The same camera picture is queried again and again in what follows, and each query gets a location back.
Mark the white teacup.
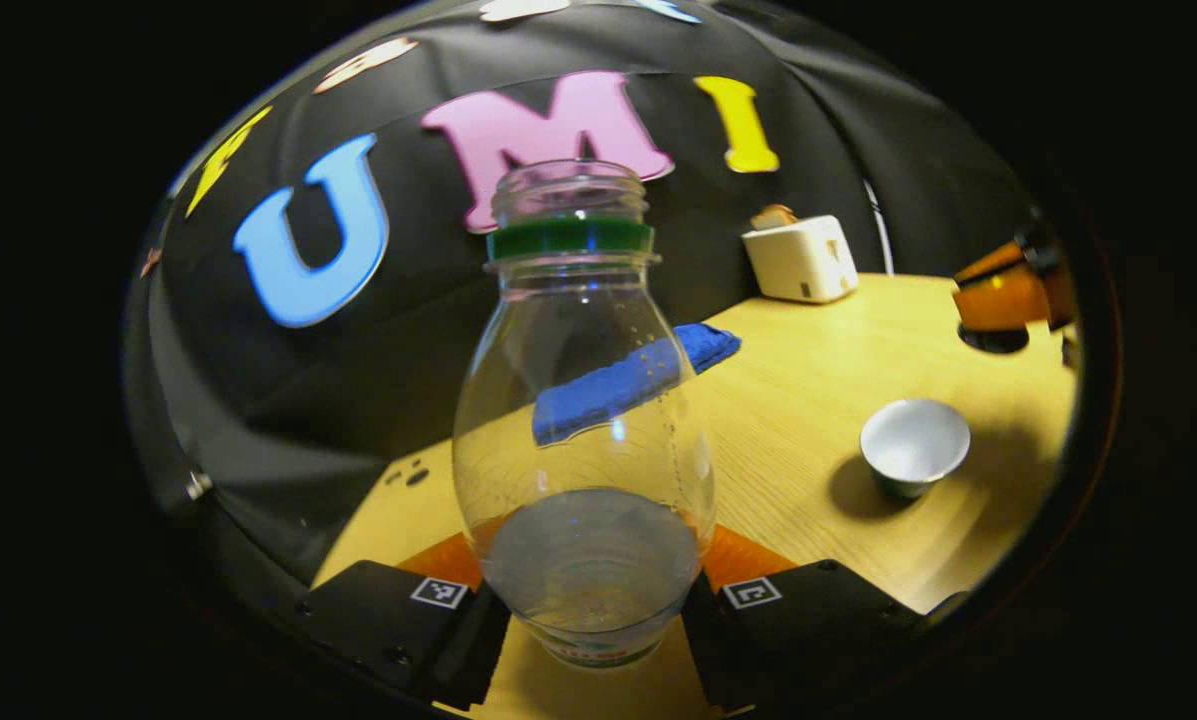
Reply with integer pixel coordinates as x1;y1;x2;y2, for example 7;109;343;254
859;398;972;501

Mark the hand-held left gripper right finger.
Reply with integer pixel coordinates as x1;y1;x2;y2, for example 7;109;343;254
680;525;969;716

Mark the white cable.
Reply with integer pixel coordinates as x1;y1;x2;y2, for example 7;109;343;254
863;180;896;276

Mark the blue cloth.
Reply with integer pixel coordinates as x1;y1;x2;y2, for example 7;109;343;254
532;322;743;448

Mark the clear plastic water bottle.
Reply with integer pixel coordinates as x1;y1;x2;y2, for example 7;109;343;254
452;160;717;669

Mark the white toaster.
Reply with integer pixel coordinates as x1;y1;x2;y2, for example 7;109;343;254
741;215;859;304

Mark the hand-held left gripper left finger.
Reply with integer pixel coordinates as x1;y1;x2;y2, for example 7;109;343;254
293;530;511;713

